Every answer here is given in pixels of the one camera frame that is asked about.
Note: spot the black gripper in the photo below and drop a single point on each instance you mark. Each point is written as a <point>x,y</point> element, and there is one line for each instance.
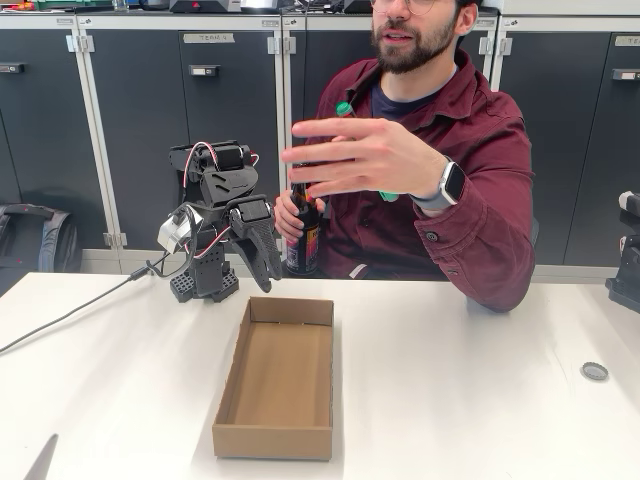
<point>256,239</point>

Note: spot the brown beer bottle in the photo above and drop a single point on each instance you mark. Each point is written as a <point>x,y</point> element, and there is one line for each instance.
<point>302,255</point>

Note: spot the green black marker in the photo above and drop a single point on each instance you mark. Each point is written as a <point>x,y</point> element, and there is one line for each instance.
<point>345,109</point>

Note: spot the person's left forearm maroon sleeve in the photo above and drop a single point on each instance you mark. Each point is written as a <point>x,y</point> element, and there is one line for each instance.
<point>480,250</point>

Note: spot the person's right hand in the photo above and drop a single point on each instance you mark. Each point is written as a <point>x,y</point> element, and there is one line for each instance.
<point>287,217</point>

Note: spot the person's left hand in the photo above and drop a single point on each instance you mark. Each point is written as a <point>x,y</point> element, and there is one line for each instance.
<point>380,155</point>

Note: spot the open brown cardboard box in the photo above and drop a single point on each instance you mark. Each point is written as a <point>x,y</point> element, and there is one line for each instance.
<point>280,380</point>

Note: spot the grey smartwatch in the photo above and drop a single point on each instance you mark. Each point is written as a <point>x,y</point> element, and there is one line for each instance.
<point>447,185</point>

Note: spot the grey team label plate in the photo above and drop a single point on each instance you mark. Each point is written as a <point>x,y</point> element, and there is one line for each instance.
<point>209,38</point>

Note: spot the black grey backpack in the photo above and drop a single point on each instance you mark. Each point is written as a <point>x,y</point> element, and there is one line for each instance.
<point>35,245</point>

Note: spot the man in maroon shirt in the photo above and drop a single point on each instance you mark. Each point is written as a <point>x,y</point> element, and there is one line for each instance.
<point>475,125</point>

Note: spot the clear drinking glass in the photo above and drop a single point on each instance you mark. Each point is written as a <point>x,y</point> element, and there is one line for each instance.
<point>121,5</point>

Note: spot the grey flat object corner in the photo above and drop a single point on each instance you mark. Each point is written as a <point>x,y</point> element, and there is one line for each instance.
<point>42,460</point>

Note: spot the round metal eyeglasses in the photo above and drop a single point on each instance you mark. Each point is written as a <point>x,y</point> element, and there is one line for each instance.
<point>422,5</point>

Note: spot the green flat box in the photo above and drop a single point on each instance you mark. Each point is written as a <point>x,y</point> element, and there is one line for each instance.
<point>70,4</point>

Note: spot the silver bottle cap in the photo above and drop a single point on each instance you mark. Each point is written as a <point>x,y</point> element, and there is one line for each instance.
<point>594,371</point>

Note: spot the black idle robot device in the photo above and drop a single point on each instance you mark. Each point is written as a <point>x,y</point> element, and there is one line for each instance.
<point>627,270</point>

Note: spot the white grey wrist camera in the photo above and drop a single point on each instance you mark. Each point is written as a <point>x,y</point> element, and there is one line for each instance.
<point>175,232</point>

